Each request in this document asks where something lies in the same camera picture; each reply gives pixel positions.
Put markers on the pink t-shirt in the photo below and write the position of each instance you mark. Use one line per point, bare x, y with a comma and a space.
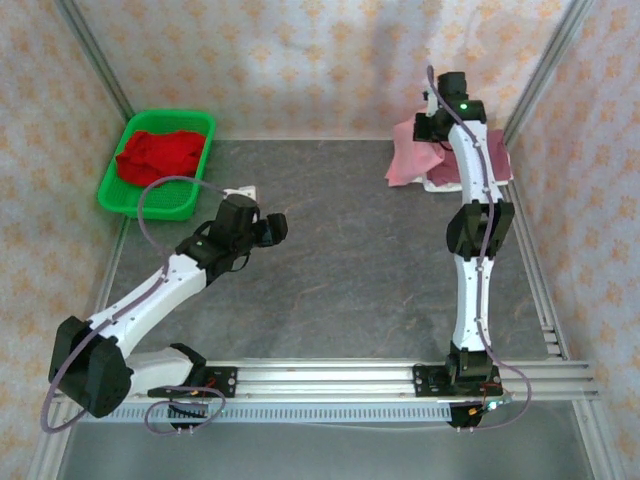
415, 160

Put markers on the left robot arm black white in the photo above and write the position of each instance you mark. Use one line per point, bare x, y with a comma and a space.
95, 370

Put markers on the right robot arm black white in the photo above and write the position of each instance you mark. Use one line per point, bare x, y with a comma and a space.
472, 300

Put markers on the white folded t-shirt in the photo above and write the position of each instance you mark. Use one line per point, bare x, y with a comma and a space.
445, 188

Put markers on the maroon folded t-shirt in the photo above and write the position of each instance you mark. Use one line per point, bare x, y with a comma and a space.
500, 160

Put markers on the green plastic basket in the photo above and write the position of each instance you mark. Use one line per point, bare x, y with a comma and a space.
150, 205

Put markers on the red t-shirt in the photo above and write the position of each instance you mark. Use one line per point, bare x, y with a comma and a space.
160, 155

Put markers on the small circuit board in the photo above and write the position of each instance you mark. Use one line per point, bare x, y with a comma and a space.
495, 404

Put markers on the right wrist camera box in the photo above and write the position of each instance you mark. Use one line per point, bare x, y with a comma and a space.
427, 100

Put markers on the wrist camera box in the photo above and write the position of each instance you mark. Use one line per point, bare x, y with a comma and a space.
242, 192
427, 100

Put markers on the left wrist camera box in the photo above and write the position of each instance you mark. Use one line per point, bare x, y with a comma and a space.
242, 192

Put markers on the aluminium frame cross bar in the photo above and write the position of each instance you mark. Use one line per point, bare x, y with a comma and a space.
300, 138

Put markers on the aluminium frame post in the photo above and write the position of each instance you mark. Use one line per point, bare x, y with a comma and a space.
97, 62
545, 65

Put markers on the aluminium table side rail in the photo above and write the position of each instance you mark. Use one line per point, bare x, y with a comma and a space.
525, 230
116, 250

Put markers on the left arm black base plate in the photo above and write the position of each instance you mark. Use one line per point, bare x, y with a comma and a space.
225, 382

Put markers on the aluminium mounting rail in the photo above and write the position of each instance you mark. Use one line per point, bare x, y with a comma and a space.
325, 382

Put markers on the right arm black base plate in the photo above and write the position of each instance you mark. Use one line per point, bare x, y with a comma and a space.
427, 382

